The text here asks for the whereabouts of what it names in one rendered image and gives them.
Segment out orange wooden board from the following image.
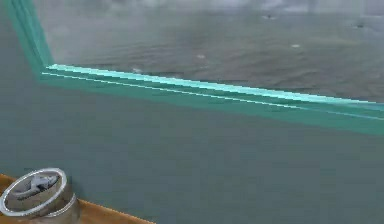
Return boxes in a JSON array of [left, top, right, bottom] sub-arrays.
[[0, 173, 157, 224]]

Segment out silver round metal container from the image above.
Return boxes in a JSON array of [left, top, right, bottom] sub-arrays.
[[0, 167, 82, 224]]

